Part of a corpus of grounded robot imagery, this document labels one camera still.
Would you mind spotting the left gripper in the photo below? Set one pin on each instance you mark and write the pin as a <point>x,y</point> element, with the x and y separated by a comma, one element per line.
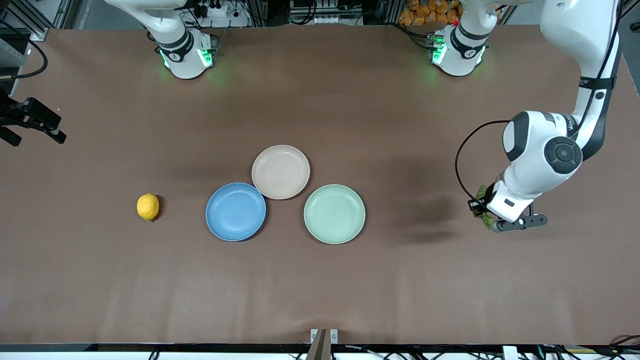
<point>479,205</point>

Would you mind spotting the green lettuce leaf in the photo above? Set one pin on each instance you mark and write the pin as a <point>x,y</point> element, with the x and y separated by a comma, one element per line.
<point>483,191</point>

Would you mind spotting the yellow lemon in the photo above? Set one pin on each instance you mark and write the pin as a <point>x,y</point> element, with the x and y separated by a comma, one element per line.
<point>148,207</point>

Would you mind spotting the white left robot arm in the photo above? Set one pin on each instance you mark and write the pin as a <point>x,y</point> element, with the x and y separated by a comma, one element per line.
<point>580,30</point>

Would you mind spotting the mint green plate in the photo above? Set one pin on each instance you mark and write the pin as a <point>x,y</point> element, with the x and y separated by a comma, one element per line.
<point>334,215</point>

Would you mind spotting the small white box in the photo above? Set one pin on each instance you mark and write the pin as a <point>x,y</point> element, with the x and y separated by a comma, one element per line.
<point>510,353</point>

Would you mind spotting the orange packaged goods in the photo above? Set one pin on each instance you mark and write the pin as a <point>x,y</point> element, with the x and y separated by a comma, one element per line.
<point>425,12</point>

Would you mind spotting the beige plate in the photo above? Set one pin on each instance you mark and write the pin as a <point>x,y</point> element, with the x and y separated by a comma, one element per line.
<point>280,172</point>

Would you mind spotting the white power strip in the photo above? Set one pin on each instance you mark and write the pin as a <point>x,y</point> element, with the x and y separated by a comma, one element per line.
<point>217,10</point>

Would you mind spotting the blue plate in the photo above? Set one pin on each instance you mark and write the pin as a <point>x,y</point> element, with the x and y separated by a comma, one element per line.
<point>235,212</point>

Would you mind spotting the white electrical unit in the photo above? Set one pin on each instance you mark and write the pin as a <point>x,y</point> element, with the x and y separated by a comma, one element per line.
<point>325,17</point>

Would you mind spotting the aluminium frame profile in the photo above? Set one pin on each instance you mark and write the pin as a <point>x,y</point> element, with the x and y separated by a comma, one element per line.
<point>37,22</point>

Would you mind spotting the silver metal bracket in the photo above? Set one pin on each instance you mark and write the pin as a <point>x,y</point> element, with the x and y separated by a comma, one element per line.
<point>313,335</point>

